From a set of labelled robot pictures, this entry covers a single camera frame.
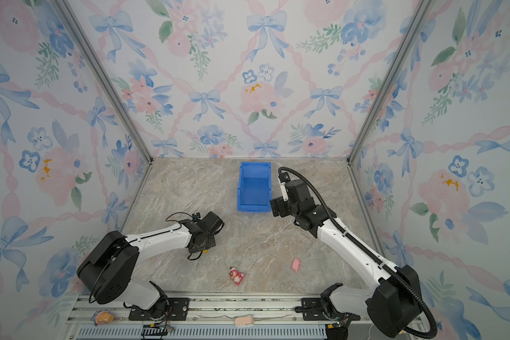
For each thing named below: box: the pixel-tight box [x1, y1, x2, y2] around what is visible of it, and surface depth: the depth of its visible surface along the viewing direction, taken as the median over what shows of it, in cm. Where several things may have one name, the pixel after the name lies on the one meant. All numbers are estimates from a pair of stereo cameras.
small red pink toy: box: [228, 266, 245, 286], surface depth 81 cm
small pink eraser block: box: [291, 257, 302, 272], surface depth 84 cm
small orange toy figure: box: [95, 309, 115, 324], surface depth 71 cm
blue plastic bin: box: [236, 161, 272, 213], surface depth 111 cm
